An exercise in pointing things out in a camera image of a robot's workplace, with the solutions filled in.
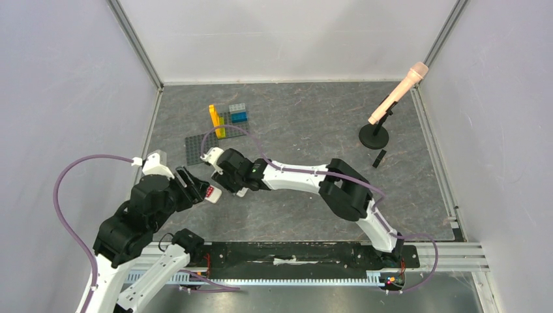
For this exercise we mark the black microphone stand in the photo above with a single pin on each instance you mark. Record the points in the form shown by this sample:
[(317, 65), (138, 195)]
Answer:
[(375, 136)]

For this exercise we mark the grey brick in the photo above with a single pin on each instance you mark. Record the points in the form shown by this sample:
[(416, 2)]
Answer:
[(237, 108)]

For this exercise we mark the aluminium frame rail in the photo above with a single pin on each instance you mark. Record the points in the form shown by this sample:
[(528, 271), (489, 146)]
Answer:
[(136, 44)]

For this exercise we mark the dark grey brick baseplate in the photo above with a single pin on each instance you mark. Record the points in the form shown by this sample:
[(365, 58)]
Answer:
[(193, 147)]

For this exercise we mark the grey baseplate with bricks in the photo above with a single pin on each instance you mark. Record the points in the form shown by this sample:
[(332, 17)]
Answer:
[(233, 131)]

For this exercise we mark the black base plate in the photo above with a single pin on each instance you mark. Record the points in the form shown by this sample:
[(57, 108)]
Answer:
[(298, 260)]

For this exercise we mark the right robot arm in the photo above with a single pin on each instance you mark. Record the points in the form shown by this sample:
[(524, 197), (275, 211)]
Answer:
[(347, 193)]

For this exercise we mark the white remote with slot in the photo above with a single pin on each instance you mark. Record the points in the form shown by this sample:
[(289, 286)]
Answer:
[(241, 193)]

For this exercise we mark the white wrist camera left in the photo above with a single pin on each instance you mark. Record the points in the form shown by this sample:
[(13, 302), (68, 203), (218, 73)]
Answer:
[(154, 164)]

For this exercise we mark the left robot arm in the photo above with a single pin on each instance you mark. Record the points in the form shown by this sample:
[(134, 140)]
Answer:
[(121, 239)]

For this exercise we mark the yellow brick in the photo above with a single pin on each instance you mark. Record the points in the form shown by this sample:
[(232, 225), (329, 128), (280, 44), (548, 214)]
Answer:
[(216, 121)]

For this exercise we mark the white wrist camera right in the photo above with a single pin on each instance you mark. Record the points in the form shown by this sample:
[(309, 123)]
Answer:
[(212, 156)]

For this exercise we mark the red white small device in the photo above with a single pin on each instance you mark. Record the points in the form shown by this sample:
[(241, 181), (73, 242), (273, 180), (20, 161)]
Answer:
[(213, 194)]

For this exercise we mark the blue brick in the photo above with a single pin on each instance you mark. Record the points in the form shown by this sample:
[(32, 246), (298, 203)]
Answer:
[(239, 117)]

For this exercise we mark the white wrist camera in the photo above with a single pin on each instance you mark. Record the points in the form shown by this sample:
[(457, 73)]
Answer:
[(212, 156), (154, 164)]

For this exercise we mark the white cable duct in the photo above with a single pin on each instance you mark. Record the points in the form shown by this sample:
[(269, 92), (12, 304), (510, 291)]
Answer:
[(371, 280)]

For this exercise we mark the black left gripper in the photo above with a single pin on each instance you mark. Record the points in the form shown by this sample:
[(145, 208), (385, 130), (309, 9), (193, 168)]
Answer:
[(194, 192)]

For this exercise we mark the green brick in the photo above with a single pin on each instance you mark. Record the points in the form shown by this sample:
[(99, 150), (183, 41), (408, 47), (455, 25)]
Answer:
[(221, 127)]

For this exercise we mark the small black block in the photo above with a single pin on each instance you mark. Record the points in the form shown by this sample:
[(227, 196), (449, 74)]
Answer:
[(379, 158)]

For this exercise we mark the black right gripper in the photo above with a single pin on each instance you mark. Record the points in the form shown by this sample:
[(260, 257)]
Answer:
[(225, 178)]

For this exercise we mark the pink toy microphone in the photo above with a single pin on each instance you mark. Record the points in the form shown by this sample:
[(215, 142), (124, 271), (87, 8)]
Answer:
[(415, 74)]

